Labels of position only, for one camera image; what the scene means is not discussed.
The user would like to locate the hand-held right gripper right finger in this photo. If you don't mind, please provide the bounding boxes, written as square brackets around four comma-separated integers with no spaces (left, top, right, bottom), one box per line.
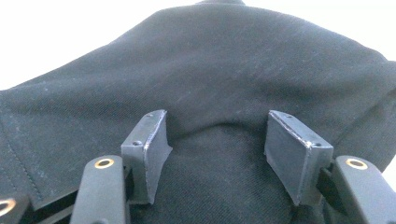
[263,109,334,207]

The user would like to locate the black pants with white drawstring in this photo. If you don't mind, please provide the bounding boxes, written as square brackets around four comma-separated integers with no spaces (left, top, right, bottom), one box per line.
[0,0,396,224]

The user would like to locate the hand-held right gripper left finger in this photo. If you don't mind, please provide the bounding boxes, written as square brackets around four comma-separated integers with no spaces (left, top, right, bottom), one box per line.
[120,108,174,205]

